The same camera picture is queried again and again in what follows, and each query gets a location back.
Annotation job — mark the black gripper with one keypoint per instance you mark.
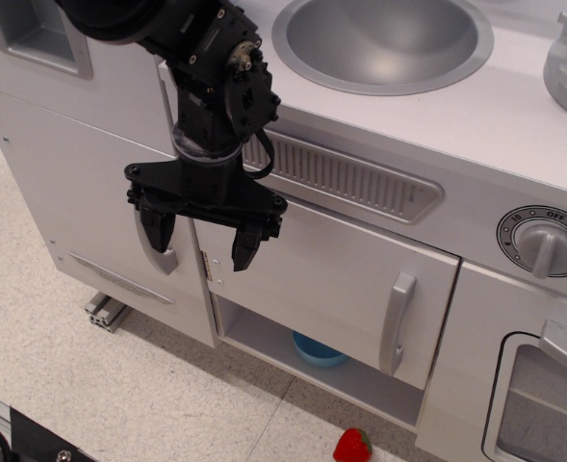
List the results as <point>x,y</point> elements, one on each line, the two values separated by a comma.
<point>222,194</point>

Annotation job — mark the white cabinet door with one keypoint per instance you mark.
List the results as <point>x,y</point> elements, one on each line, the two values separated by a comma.
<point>330,279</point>

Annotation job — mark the silver cabinet door handle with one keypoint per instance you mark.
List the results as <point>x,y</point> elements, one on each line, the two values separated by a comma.
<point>390,350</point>

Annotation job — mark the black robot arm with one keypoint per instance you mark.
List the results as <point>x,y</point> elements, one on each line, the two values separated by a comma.
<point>224,99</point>

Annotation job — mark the silver fridge emblem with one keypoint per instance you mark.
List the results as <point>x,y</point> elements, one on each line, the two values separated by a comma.
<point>121,281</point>

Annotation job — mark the blue bowl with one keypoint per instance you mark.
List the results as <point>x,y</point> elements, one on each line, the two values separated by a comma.
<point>317,354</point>

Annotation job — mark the silver vent grille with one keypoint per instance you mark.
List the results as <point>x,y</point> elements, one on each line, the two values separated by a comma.
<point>388,192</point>

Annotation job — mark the white toy kitchen unit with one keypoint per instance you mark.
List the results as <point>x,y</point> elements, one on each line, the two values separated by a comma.
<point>205,379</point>

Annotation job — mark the silver sink bowl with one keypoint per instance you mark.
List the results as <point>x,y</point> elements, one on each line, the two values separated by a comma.
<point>383,48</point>

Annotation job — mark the red toy strawberry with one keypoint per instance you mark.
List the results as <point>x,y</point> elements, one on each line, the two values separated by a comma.
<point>353,446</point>

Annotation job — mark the grey timer knob dial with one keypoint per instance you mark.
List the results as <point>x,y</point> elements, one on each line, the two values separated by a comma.
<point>534,238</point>

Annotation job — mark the silver fridge door handle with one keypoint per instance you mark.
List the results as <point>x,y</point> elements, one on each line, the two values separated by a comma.
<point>165,263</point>

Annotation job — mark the aluminium extrusion rail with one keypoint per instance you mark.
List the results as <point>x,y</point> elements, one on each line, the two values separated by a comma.
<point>107,312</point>

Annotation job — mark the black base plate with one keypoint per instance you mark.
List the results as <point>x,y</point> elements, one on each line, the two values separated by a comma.
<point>30,441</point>

